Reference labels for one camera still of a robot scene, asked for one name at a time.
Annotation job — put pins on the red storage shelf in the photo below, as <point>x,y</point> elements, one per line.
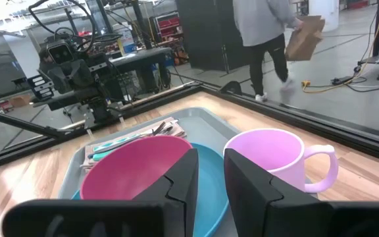
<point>169,24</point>

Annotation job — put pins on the black arched clamp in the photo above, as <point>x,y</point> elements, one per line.
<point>232,86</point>

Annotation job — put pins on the grey plastic tray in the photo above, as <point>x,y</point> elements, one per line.
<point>206,125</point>

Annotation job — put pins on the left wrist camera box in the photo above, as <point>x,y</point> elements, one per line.
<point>60,53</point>

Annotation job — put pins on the black power adapter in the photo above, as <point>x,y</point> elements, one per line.
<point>341,80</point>

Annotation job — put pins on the metal fork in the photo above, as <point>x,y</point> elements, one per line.
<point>161,129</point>

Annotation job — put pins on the white square pillar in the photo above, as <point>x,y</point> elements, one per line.
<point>324,13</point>

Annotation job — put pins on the lilac plastic mug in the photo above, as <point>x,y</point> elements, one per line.
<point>265,151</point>

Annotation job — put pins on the brown paper bag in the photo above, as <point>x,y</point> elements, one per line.
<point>304,39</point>

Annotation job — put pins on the magenta plastic bowl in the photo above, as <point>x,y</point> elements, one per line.
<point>133,164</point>

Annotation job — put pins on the beige cloth napkin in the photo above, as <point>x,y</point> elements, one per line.
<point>176,132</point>

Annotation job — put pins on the person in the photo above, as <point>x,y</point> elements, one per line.
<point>262,23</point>

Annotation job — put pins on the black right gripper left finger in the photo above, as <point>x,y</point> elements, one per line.
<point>183,191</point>

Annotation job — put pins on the black desk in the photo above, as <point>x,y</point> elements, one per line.
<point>143,56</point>

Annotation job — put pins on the black aluminium table frame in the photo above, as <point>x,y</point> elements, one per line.
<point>308,123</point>

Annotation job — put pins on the black cabinet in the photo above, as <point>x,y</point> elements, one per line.
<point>206,33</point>

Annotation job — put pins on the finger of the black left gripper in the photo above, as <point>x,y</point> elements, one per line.
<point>82,79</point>
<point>66,80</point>

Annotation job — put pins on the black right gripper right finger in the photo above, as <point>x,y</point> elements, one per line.
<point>255,207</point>

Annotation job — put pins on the cardboard box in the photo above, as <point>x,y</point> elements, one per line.
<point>20,100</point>

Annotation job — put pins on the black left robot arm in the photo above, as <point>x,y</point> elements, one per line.
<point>100,110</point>

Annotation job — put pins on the blue plastic plate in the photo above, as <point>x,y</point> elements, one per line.
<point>209,184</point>

